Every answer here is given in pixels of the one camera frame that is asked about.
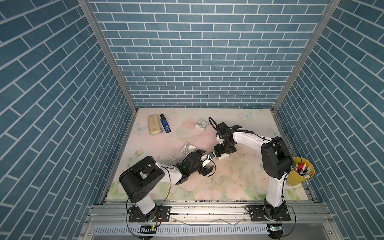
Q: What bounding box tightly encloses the aluminium corner post right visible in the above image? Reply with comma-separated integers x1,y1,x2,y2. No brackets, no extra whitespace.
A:
271,0,343,113

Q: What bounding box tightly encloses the aluminium corner post left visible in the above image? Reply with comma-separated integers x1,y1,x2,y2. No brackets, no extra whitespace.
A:
77,0,138,113

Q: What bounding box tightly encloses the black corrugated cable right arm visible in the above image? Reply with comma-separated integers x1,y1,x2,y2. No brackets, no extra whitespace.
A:
208,116,221,133

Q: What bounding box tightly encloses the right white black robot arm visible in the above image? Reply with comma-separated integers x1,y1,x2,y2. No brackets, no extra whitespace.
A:
209,118,294,209

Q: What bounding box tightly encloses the beige zippered pencil case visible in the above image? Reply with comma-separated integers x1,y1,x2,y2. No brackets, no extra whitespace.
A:
148,115,162,136

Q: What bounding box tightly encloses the white jewelry box base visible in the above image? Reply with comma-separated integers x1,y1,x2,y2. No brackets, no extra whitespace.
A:
217,154,230,161

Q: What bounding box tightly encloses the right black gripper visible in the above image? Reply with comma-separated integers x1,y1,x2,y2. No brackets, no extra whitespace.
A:
212,141,234,157

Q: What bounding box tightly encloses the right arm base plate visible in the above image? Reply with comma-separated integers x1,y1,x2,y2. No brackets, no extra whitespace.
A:
245,204,291,222

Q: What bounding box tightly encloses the aluminium corner post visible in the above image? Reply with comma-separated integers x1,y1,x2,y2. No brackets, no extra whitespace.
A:
271,0,343,113
77,0,138,113

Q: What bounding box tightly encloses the yellow pen cup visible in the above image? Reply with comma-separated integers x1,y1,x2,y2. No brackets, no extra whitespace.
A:
287,157,315,186

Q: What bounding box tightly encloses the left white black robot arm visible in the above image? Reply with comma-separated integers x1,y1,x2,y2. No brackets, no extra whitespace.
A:
119,150,216,216

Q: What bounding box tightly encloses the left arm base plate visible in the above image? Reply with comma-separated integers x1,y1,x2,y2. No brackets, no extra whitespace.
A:
128,206,172,223

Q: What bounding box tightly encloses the aluminium front rail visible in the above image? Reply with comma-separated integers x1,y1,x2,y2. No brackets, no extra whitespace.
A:
80,201,342,240

